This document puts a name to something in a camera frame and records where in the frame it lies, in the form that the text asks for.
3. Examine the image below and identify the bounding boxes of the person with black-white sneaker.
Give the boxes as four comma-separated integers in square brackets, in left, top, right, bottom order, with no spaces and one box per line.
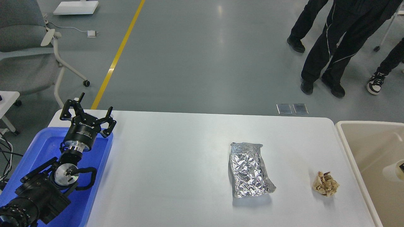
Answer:
[366,38,404,95]

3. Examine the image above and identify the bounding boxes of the white power adapter with cable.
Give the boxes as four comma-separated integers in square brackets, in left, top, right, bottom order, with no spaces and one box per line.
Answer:
[45,20,98,38]

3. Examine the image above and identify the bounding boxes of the grey office chair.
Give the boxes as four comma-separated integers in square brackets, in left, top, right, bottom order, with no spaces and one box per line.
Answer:
[0,0,90,107]

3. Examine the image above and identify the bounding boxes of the crumpled aluminium foil bag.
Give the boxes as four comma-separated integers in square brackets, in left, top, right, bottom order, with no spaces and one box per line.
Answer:
[229,142,276,199]

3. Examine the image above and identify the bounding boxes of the white flat base plate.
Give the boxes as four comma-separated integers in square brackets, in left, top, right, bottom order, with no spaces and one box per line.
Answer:
[53,0,99,15]

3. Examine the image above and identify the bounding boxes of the beige plastic bin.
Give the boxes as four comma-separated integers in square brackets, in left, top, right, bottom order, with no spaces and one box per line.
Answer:
[335,121,404,227]

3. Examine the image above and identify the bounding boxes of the white side table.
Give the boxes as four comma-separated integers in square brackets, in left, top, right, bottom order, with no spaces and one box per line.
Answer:
[0,90,20,135]

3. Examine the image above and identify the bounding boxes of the left metal floor plate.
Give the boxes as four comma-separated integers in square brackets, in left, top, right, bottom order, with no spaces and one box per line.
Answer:
[276,103,293,115]

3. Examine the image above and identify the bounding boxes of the white paper cup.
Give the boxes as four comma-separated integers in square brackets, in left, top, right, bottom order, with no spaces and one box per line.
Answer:
[382,160,404,182]

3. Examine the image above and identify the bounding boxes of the black cables on floor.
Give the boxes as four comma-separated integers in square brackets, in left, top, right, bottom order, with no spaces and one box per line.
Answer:
[0,132,24,189]

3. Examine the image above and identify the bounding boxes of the right metal floor plate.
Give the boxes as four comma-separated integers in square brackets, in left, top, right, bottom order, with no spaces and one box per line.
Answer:
[292,103,309,114]

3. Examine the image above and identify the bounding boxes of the crumpled brown paper ball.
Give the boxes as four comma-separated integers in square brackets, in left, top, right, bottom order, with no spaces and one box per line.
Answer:
[312,171,339,197]

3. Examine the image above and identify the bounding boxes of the blue plastic bin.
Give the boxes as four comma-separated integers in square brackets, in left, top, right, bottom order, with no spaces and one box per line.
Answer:
[0,127,114,227]

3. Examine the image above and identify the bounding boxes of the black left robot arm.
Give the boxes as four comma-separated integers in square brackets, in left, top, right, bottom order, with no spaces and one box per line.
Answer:
[1,93,116,227]

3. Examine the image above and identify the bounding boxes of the metal floor plate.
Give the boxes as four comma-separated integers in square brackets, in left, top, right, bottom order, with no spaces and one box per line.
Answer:
[276,103,293,115]
[292,103,309,114]

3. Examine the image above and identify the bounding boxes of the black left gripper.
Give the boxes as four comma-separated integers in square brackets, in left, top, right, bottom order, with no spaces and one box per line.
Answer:
[60,92,117,152]

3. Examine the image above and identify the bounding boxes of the person in black clothes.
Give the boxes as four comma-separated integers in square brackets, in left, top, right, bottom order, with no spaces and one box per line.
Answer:
[301,0,402,98]

